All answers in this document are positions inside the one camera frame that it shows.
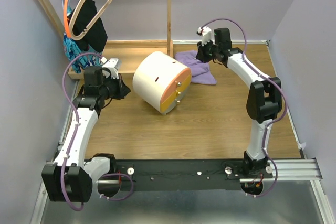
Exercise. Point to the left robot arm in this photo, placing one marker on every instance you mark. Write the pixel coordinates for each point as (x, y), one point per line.
(70, 178)

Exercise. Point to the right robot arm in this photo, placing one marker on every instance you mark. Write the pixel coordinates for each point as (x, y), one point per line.
(264, 100)

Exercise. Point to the salmon pink drawer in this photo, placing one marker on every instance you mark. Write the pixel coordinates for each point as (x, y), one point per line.
(178, 84)

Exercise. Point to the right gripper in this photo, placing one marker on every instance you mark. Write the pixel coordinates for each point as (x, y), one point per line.
(200, 55)

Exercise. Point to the wooden rack frame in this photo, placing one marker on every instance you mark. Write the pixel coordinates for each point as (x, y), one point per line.
(130, 52)

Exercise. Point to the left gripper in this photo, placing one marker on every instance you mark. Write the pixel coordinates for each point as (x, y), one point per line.
(123, 89)

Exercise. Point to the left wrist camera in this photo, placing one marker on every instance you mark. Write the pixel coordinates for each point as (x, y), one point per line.
(110, 67)

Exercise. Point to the white round drawer organizer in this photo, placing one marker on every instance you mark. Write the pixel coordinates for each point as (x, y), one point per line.
(153, 75)

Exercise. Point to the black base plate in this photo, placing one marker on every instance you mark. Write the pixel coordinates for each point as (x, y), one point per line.
(109, 185)

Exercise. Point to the purple cloth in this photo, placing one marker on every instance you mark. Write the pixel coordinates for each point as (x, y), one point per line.
(201, 73)

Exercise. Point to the aluminium rail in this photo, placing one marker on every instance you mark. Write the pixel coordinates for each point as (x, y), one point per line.
(280, 169)

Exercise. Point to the grey-green drawer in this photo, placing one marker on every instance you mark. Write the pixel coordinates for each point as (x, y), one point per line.
(170, 103)

